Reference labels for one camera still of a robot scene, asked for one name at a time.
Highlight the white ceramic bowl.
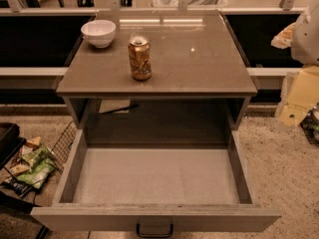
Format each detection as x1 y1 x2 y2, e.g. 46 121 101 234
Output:
81 20 116 48

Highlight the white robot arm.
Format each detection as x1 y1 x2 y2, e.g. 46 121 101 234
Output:
271 0 319 126

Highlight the grey top drawer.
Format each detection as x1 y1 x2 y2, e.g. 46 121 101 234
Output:
31 132 281 238

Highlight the grey drawer cabinet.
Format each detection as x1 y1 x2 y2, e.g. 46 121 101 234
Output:
57 10 256 127

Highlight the green snack bag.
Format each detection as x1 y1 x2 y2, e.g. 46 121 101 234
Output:
17 144 55 189

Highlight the dark blue snack bag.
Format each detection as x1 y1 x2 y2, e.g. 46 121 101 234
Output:
2 178 32 197

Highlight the clear plastic bin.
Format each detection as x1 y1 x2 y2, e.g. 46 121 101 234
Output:
152 0 228 8

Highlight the black wire basket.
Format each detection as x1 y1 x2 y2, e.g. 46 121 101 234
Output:
51 121 77 171

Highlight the gold soda can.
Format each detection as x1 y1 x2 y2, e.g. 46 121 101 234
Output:
128 36 152 81

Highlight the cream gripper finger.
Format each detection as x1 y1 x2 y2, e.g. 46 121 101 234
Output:
279 66 319 127
271 23 295 49

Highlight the right wire basket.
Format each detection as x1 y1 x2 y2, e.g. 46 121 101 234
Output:
301 106 319 145

